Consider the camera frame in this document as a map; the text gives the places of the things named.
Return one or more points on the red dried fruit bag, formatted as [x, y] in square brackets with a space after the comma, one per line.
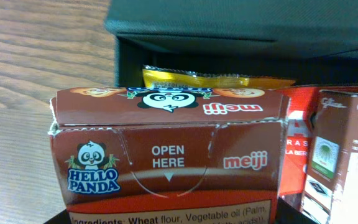
[303, 103]

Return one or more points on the brown white small carton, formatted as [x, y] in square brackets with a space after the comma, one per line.
[331, 187]

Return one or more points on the yellow snack bag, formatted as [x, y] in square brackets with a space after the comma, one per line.
[155, 77]

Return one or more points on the orange red cardboard box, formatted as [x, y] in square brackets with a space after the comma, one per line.
[169, 155]

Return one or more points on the black gift box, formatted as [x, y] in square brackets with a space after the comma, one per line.
[310, 41]

